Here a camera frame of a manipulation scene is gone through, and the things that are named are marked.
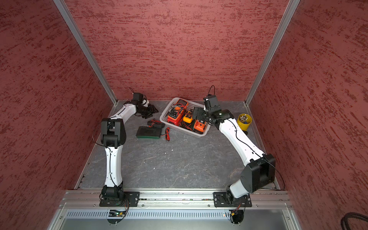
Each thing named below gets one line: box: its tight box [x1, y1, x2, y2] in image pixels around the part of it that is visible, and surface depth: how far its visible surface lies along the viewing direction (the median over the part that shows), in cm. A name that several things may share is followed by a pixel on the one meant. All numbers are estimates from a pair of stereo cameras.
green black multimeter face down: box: [136, 126, 162, 139], surface depth 100 cm
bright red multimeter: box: [166, 111, 184, 126], surface depth 98 cm
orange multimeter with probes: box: [194, 119, 207, 133], surface depth 97 cm
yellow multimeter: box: [183, 114, 194, 124], surface depth 102 cm
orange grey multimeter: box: [175, 98, 189, 107], surface depth 102 cm
